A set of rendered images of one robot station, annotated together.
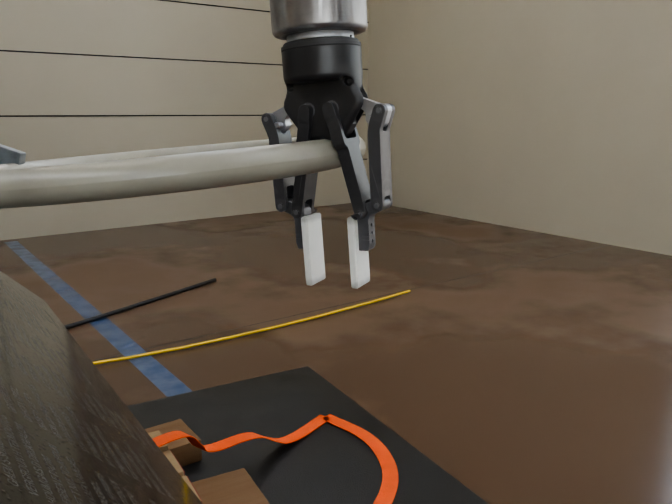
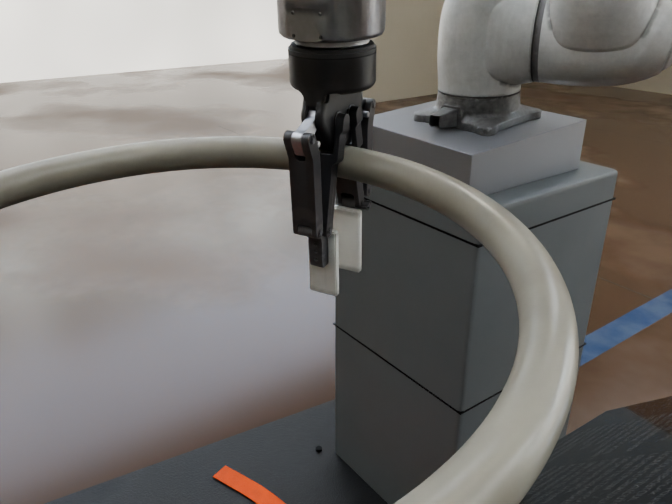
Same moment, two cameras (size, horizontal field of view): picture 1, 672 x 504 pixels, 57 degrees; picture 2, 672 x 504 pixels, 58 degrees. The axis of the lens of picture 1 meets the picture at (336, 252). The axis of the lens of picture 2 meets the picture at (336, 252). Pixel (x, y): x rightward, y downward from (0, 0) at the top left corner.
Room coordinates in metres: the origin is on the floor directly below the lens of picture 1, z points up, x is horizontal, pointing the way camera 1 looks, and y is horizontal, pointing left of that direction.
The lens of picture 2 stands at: (0.61, 0.55, 1.14)
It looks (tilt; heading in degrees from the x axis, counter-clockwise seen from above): 24 degrees down; 270
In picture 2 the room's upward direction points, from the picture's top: straight up
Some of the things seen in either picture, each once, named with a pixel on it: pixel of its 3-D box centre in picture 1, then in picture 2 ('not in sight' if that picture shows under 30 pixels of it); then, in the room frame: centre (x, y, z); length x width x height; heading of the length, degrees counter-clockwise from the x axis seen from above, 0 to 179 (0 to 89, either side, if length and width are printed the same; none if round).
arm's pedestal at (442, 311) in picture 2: not in sight; (456, 333); (0.33, -0.63, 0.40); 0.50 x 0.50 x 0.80; 36
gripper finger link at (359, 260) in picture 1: (358, 250); (347, 239); (0.59, -0.02, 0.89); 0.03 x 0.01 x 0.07; 153
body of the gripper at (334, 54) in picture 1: (324, 90); (333, 94); (0.61, 0.01, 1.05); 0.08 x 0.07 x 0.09; 62
